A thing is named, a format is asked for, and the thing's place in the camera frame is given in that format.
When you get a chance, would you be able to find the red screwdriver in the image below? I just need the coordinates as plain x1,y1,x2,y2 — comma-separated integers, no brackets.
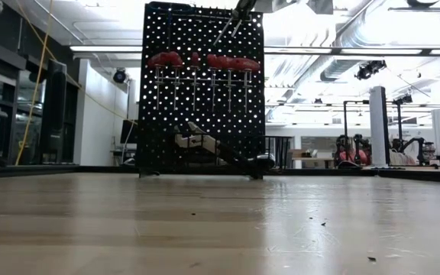
219,56,245,115

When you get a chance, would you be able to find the red T-handle hex key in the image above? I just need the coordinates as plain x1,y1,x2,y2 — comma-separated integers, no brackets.
164,51,185,112
189,51,202,112
238,58,262,115
205,53,225,114
147,51,170,112

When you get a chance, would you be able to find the black metal pegboard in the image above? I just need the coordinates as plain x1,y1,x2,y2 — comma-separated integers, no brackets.
135,2,266,179

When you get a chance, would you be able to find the black monitor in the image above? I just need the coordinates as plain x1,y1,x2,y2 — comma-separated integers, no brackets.
118,118,139,146

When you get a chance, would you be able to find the wooden desk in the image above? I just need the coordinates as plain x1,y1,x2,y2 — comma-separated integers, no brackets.
288,147,336,170

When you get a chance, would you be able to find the black pipe stand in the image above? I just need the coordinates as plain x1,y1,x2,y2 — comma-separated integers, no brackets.
341,99,370,169

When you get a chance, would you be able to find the person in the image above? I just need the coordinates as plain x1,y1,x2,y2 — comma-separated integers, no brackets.
334,133,373,169

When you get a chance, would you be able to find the black wire basket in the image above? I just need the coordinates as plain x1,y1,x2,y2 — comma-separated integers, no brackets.
137,131,294,180

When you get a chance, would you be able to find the black round ceiling camera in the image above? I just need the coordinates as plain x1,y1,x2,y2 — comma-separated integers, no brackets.
112,67,128,85

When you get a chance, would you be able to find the black aluminium table frame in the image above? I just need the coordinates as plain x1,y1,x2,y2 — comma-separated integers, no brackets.
0,163,440,185

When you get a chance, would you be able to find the yellow cable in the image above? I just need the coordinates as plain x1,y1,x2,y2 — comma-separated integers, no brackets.
13,0,139,167

